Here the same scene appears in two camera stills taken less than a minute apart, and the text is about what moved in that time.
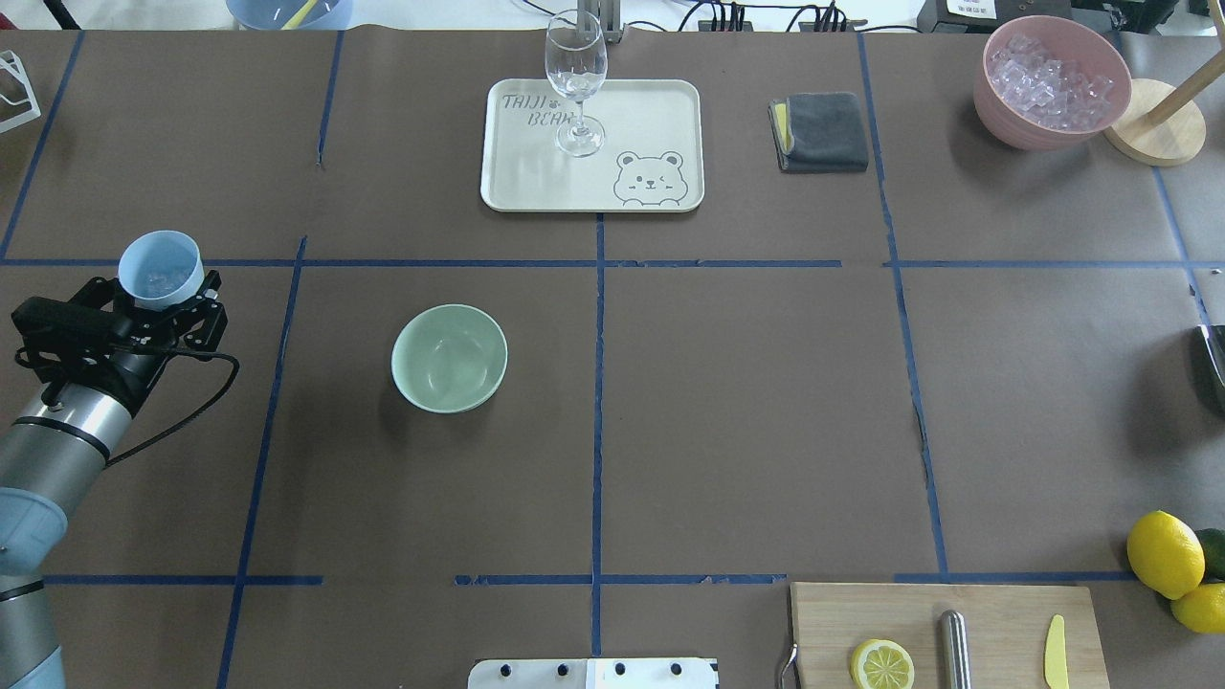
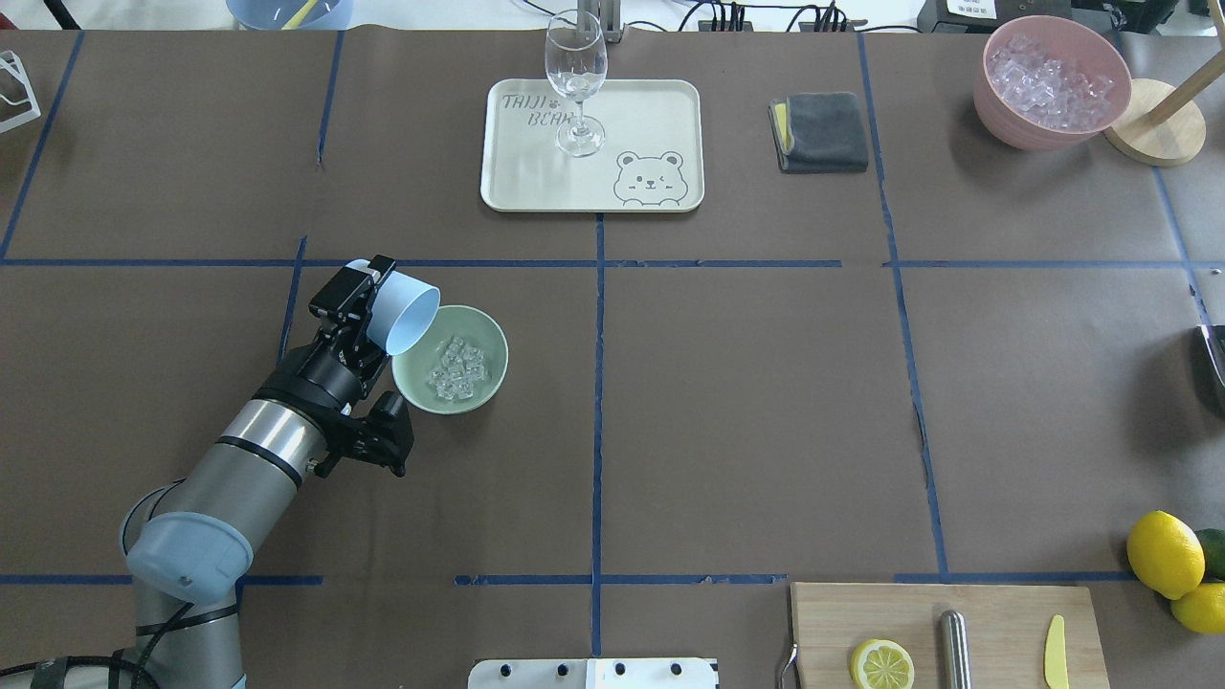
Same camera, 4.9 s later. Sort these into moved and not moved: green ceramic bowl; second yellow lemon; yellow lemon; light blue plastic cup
Moved: light blue plastic cup
Not moved: yellow lemon; second yellow lemon; green ceramic bowl
